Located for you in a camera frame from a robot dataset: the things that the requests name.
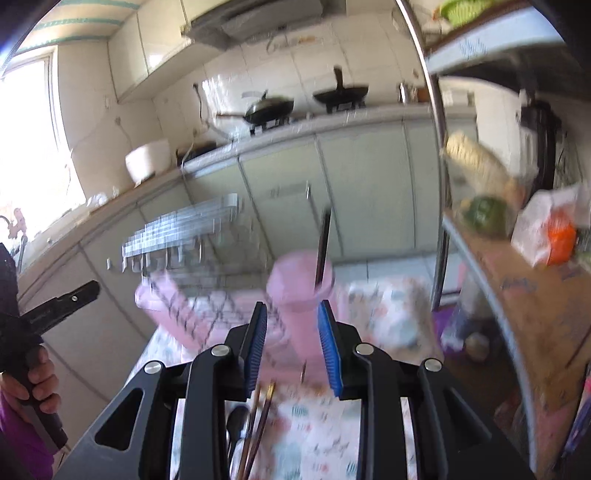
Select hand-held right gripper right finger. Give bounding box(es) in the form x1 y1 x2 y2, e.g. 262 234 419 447
318 300 536 480

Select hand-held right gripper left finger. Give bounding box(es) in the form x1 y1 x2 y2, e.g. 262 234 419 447
55 302 269 480

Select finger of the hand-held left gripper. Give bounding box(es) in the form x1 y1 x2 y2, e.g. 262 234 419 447
19 280 101 334

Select brown chopstick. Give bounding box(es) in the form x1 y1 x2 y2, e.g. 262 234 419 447
236 387 262 480
244 381 277 480

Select large pink utensil cup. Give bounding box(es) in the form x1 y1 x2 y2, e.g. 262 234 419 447
266 250 335 358

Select small pink utensil cup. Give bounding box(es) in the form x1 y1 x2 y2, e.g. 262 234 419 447
135 272 218 352

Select dark handled utensil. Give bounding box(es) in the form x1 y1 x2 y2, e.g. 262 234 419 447
314 208 333 289

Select metal wire dish rack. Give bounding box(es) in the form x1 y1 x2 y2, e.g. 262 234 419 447
108 194 287 342

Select person's left hand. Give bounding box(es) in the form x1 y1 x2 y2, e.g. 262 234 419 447
0 345 62 415

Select pink drip tray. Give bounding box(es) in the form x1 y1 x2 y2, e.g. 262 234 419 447
185 295 352 385

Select metal faucet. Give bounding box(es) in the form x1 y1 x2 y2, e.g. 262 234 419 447
0 208 31 273

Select floral tablecloth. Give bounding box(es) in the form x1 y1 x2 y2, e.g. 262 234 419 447
134 277 444 480

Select white rice cooker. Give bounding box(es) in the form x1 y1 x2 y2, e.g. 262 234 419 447
124 141 178 185

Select kitchen window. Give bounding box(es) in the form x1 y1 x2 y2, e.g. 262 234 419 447
0 51 88 241

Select dark flat appliance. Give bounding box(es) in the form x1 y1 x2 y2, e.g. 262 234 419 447
176 141 218 164

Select green bell pepper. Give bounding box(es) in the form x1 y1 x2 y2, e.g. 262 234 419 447
462 196 509 236

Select brown cardboard sheet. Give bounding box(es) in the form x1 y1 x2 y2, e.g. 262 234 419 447
455 222 591 416

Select black gas stove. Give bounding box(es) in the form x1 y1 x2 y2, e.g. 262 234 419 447
247 102 368 136

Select clear bag of pale food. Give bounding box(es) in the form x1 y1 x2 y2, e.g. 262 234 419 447
443 131 527 204

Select wok with lid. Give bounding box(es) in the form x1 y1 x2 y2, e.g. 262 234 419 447
217 90 296 127

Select crinkled white plastic bag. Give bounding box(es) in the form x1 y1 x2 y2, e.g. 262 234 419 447
512 185 585 268

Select black frying pan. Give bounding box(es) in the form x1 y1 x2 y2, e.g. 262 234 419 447
313 67 370 109

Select metal storage shelf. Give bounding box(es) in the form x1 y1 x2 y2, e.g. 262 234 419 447
394 0 591 480

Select tall black appliance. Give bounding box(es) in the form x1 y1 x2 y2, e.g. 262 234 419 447
519 99 561 195

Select metal range hood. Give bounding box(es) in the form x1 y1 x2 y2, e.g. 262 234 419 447
182 0 333 49

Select cream wall cabinets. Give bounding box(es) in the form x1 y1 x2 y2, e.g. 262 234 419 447
108 0 218 102

